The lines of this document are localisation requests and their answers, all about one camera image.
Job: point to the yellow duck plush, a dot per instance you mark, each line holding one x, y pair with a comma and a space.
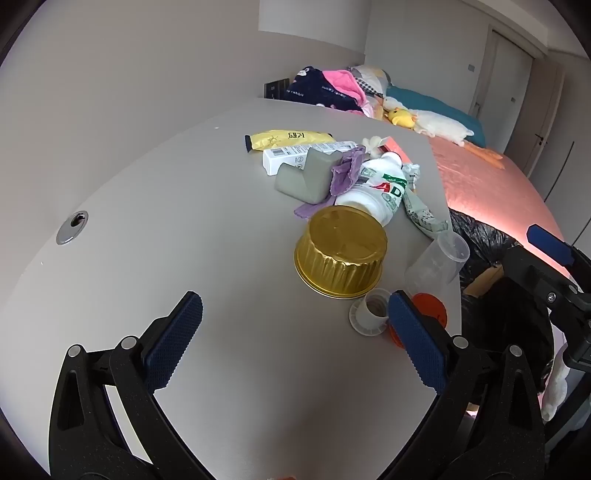
399, 117

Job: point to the white bottle green red label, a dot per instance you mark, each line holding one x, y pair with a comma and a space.
369, 198

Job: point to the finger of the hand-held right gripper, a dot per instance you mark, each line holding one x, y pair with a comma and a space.
531, 272
549, 242

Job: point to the white goose plush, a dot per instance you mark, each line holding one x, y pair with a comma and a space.
438, 124

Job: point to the orange plastic lid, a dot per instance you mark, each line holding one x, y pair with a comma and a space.
431, 309

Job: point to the black box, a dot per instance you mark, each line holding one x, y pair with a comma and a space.
274, 88

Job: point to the grey foam corner guard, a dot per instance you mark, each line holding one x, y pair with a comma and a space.
318, 177

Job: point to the patchwork patterned pillow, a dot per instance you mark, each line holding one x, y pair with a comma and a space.
369, 76

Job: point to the gold foil bowl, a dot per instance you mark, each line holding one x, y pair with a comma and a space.
341, 244

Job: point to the patterned wrapper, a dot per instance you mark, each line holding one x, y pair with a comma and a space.
418, 207

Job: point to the white plastic cap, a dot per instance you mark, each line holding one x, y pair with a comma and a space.
369, 314

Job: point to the teal pillow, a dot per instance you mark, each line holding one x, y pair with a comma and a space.
434, 104

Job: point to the purple plastic bag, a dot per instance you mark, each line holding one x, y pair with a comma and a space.
344, 173

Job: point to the yellow snack packet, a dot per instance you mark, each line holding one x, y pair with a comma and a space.
291, 137

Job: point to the clear plastic cup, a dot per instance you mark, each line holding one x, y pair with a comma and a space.
434, 263

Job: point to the white wardrobe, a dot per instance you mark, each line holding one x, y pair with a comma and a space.
577, 184

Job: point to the pink fleece garment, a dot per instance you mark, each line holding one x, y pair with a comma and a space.
341, 83

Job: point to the white room door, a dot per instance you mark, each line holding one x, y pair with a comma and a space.
503, 83

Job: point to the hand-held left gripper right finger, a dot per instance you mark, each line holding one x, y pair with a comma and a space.
415, 341

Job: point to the black bag lined cardboard bin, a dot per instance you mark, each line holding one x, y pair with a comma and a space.
480, 244

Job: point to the bed with pink sheet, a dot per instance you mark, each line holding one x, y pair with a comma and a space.
489, 194

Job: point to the pink white cartoon blanket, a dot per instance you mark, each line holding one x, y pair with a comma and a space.
371, 108

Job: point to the long white printed carton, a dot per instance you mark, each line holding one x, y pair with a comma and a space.
286, 154

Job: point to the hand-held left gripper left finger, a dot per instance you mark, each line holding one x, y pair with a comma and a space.
175, 341

